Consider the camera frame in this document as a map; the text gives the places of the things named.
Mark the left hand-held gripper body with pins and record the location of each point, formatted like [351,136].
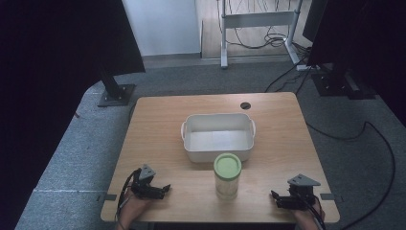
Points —
[144,183]

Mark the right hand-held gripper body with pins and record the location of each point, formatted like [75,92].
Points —
[300,193]

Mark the clear jar with green lid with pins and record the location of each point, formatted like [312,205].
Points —
[227,176]

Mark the white plastic bin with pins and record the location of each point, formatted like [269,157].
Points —
[218,140]

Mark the person's right hand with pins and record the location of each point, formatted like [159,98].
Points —
[307,216]

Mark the person's left hand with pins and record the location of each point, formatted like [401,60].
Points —
[135,207]

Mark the grey tape strip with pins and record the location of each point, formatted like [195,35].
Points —
[330,196]
[108,197]

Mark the black metal stand base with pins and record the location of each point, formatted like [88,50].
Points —
[341,83]
[115,94]

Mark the white power strip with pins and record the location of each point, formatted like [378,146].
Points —
[302,67]

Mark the black curtain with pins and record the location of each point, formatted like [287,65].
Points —
[48,80]
[367,38]

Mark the white desk frame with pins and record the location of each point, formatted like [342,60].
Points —
[255,19]

